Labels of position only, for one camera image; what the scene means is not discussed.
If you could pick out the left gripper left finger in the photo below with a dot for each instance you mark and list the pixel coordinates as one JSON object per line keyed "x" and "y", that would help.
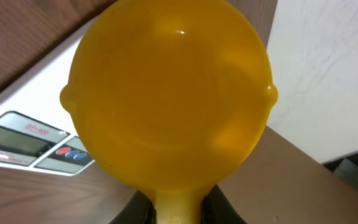
{"x": 138, "y": 210}

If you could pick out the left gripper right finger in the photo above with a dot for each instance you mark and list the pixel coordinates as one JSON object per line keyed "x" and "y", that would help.
{"x": 216, "y": 209}

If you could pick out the yellow measuring scoop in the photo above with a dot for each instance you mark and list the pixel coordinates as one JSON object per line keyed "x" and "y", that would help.
{"x": 170, "y": 96}

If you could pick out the white digital kitchen scale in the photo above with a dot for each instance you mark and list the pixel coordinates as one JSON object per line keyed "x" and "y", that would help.
{"x": 36, "y": 133}

